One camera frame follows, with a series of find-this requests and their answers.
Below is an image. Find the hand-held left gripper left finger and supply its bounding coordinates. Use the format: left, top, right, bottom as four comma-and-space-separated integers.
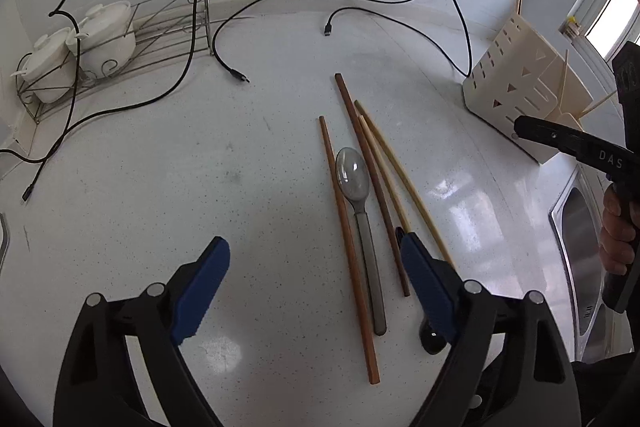
52, 236, 232, 427

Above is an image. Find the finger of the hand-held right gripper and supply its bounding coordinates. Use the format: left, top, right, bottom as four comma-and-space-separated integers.
513, 115, 627, 171

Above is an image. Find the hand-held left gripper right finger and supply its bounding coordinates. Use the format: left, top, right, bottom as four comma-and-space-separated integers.
400, 232, 583, 427

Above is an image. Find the black spoon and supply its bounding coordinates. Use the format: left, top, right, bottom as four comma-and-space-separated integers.
394, 226, 447, 356

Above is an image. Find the cream utensil holder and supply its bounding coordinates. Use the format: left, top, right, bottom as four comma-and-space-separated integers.
462, 13, 594, 166

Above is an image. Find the grey spoon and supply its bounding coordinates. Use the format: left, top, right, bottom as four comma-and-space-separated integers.
335, 147, 388, 337

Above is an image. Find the dark brown chopstick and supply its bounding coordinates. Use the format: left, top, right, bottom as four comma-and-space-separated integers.
334, 73, 412, 299

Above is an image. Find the person's right hand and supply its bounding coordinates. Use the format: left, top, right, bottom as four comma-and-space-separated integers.
600, 182, 637, 276

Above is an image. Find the stainless steel sink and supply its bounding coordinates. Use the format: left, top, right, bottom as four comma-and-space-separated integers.
549, 167, 632, 362

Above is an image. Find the white ceramic pot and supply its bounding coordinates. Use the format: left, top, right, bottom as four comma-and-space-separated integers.
67, 0, 137, 76
17, 27, 84, 104

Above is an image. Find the white window frame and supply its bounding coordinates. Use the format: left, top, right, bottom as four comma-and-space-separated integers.
570, 0, 640, 64

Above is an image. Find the metal wire rack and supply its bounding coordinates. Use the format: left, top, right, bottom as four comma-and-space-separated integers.
15, 0, 214, 126

